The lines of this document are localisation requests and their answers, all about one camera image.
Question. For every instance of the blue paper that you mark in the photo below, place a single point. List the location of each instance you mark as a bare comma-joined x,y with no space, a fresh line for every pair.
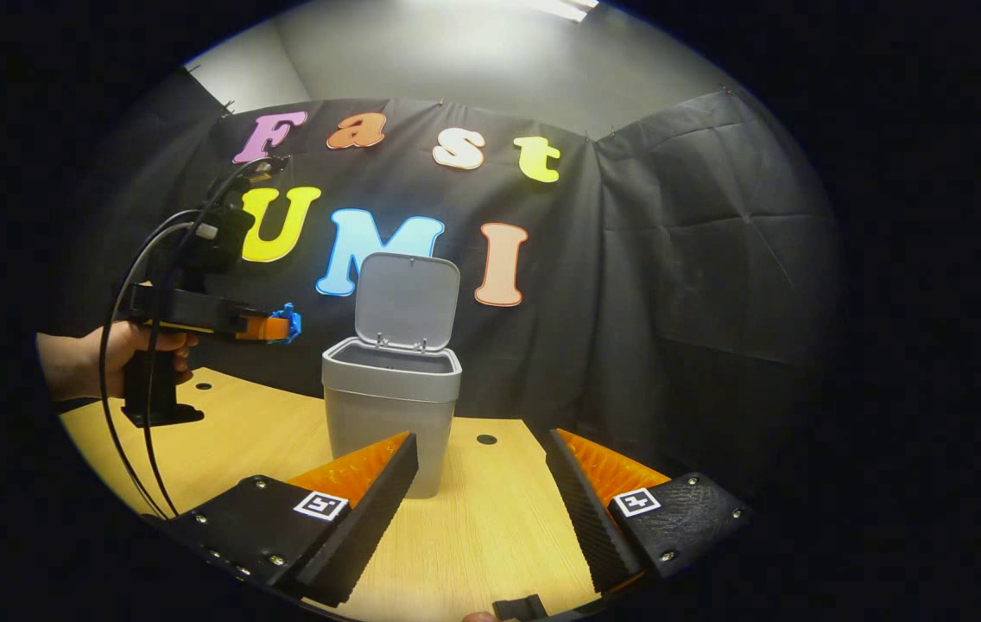
287,321

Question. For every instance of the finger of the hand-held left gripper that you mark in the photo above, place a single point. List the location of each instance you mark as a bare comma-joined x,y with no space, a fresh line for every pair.
264,327

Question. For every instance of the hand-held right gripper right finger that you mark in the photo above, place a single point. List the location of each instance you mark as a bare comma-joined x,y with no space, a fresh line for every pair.
585,518

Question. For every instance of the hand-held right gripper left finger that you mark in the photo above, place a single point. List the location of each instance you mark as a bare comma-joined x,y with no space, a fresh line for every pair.
374,518

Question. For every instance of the wooden desktop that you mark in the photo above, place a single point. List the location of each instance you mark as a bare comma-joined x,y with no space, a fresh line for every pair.
482,527

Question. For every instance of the grey desktop garbage bin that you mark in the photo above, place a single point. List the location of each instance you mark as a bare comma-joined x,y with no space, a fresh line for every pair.
391,406

